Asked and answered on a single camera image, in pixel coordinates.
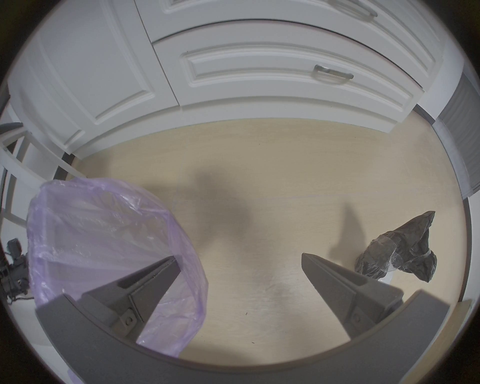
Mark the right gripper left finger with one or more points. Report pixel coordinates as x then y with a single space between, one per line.
150 290

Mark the white chair grey cushions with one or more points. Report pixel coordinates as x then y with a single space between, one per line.
41 161

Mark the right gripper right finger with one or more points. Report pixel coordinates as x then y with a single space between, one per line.
337 296

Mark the purple plastic bag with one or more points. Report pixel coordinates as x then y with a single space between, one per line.
180 300

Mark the black plastic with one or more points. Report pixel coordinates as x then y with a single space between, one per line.
408 243

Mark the white wardrobe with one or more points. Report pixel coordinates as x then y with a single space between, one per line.
262 67

